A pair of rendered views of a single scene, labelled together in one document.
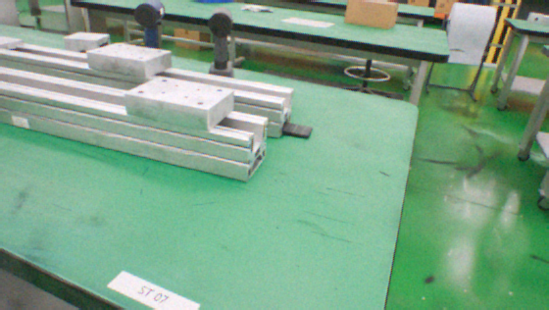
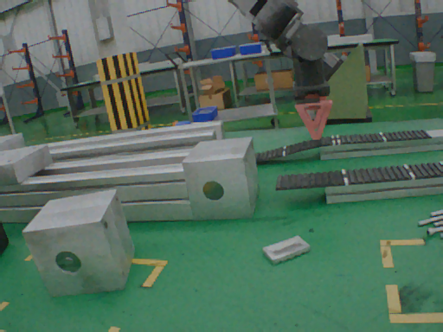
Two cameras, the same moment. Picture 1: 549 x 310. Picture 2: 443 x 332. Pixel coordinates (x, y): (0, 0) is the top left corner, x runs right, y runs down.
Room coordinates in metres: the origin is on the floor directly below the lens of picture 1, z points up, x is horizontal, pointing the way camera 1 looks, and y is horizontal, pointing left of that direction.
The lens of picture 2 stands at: (1.51, 0.80, 1.03)
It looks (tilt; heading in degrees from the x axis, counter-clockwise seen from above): 19 degrees down; 180
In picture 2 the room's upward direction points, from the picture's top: 10 degrees counter-clockwise
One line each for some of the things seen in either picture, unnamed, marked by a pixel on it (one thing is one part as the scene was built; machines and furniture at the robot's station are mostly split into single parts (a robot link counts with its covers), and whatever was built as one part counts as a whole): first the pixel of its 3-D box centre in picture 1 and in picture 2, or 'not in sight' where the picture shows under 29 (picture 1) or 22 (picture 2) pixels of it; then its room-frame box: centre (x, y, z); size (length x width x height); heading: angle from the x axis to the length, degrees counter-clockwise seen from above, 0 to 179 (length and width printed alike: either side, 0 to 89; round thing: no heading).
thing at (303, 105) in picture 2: not in sight; (313, 113); (0.86, 0.99, 0.88); 0.07 x 0.07 x 0.09; 76
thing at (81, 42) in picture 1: (87, 52); (86, 238); (1.11, 0.61, 0.83); 0.11 x 0.10 x 0.10; 0
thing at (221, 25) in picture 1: (221, 48); not in sight; (1.04, 0.18, 0.89); 0.20 x 0.08 x 0.22; 8
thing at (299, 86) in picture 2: not in sight; (309, 74); (0.83, 0.99, 0.95); 0.10 x 0.07 x 0.07; 166
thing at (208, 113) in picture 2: not in sight; (226, 92); (-2.31, 0.97, 0.50); 1.03 x 0.55 x 1.01; 82
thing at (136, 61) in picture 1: (130, 65); (8, 172); (0.86, 0.37, 0.87); 0.16 x 0.11 x 0.07; 75
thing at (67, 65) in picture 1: (132, 84); (16, 194); (0.86, 0.37, 0.82); 0.80 x 0.10 x 0.09; 75
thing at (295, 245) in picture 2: not in sight; (285, 249); (1.14, 0.86, 0.78); 0.05 x 0.03 x 0.01; 105
